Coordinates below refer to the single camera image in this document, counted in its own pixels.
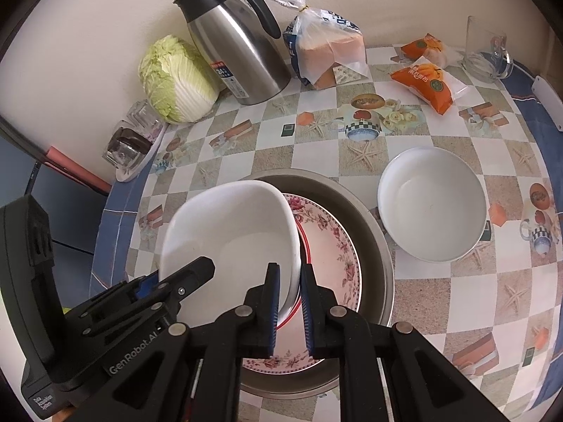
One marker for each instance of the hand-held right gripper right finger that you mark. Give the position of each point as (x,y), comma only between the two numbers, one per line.
(305,312)

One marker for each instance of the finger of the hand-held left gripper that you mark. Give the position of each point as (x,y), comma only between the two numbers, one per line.
(193,272)
(147,286)

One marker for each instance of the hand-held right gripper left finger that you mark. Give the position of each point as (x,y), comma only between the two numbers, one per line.
(272,312)

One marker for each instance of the plain white bowl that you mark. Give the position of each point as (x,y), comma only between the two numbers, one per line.
(228,237)

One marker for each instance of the floral plate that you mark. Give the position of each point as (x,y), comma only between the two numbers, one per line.
(334,255)

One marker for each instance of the white bowl with red rim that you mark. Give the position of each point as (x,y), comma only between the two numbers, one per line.
(303,242)

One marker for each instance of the steel basin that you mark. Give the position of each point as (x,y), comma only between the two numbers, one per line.
(374,246)

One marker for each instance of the glass cups on tray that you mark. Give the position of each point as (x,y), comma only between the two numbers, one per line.
(151,154)

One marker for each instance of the red board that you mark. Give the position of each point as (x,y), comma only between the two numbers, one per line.
(70,165)

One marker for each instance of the clear glass tumbler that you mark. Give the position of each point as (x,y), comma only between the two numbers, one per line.
(143,116)
(125,147)

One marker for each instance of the checked tablecloth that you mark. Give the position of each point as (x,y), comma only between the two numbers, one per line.
(308,149)

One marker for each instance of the white bowl with blue rim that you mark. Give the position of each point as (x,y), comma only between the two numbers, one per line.
(433,202)

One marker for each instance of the napa cabbage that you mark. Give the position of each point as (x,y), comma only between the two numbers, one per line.
(176,79)

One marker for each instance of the steel thermos kettle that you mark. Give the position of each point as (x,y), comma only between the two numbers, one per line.
(237,52)

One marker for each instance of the bagged sliced bread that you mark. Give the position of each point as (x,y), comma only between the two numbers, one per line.
(325,48)

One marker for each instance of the orange snack packet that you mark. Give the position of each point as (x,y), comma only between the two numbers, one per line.
(426,81)
(422,48)

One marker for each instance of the glass mug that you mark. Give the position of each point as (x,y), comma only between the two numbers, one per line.
(484,52)

